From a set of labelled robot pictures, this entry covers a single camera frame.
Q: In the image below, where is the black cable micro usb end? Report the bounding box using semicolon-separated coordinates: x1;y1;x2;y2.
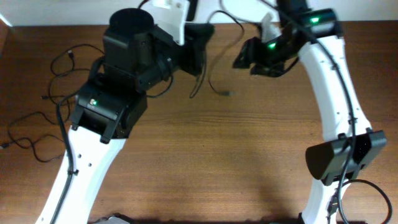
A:
40;43;105;125

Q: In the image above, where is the separated black usb cable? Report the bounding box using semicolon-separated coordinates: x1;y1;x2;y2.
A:
0;111;66;164

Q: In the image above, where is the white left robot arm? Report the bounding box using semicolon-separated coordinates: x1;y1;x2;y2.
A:
37;8;215;223

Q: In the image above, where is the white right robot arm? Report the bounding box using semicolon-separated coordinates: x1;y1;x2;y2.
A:
233;1;387;223

